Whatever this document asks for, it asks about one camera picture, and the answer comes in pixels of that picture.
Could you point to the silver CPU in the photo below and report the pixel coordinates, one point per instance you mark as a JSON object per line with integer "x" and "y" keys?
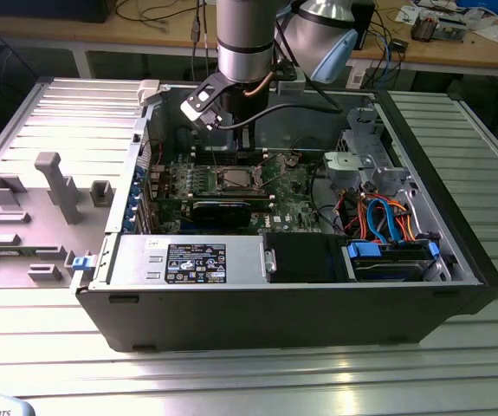
{"x": 236, "y": 177}

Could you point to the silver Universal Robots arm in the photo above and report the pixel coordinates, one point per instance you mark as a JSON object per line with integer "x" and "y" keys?
{"x": 244, "y": 43}

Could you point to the black RAM slot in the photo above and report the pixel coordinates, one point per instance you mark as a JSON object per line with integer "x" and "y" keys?
{"x": 261, "y": 197}
{"x": 205, "y": 148}
{"x": 205, "y": 156}

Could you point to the CPU socket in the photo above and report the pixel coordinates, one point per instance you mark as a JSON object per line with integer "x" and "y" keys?
{"x": 219, "y": 186}

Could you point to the white case latch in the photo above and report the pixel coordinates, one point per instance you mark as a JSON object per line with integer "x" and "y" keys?
{"x": 149, "y": 92}

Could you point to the green motherboard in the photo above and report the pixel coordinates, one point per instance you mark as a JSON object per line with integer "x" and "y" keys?
{"x": 292, "y": 203}

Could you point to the black graphics card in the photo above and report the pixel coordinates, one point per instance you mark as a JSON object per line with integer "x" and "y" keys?
{"x": 220, "y": 214}

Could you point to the grey metal drive cage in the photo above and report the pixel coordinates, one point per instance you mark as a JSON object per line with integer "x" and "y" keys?
{"x": 363, "y": 130}

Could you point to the black tower device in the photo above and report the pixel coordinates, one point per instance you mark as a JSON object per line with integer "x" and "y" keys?
{"x": 366, "y": 21}

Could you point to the wooden workbench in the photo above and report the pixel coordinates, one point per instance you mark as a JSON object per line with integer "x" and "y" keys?
{"x": 101, "y": 30}

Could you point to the black plastic shroud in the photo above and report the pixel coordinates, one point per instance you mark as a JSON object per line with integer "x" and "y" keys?
{"x": 300, "y": 258}

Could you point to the copper finned heat sink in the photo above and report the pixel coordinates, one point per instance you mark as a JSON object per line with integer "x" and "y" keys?
{"x": 424, "y": 28}

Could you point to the blue carrier in disk bay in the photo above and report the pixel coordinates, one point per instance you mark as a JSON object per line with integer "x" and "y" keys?
{"x": 363, "y": 250}

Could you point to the grey power supply unit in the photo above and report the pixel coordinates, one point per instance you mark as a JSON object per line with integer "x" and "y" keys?
{"x": 136, "y": 260}

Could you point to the small metal box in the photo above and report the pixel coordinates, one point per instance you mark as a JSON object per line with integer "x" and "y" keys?
{"x": 452, "y": 30}

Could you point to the black open PC case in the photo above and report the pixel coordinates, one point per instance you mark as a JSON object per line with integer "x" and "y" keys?
{"x": 253, "y": 316}

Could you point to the black hard disk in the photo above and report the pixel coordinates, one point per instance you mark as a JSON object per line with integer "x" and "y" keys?
{"x": 387, "y": 272}

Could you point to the large black box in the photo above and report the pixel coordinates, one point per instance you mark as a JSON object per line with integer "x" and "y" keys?
{"x": 45, "y": 11}

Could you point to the small blue disk carrier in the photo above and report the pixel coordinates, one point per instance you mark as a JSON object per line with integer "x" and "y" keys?
{"x": 82, "y": 263}

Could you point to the grey parts rack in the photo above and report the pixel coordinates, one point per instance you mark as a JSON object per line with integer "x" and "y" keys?
{"x": 36, "y": 229}

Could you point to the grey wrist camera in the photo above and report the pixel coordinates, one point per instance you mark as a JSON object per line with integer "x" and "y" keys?
{"x": 291, "y": 86}

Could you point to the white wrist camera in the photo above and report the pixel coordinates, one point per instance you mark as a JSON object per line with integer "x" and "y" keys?
{"x": 198, "y": 103}

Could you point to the grey round-top metal bracket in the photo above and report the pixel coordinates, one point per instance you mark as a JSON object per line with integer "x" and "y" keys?
{"x": 344, "y": 167}

